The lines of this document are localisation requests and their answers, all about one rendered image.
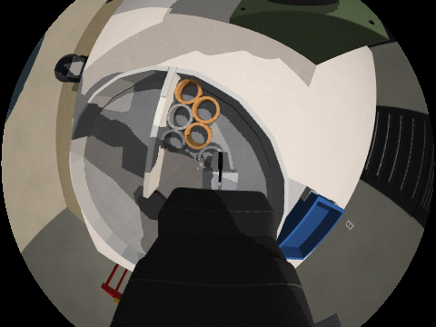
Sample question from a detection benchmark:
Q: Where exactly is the bronze bushing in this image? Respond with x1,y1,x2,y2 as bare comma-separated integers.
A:
174,79,203,106
184,122,213,150
192,96,220,124

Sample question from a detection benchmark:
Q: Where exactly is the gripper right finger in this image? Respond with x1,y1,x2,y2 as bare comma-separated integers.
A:
219,152,238,191

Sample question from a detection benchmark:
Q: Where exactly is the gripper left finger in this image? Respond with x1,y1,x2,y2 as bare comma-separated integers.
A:
203,152,221,190

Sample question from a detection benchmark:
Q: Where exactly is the blue crate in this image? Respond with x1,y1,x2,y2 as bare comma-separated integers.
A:
277,186,345,260

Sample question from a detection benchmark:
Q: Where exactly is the dark grey metal sleeve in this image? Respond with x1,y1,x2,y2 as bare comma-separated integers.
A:
161,129,188,155
198,143,223,168
167,104,196,130

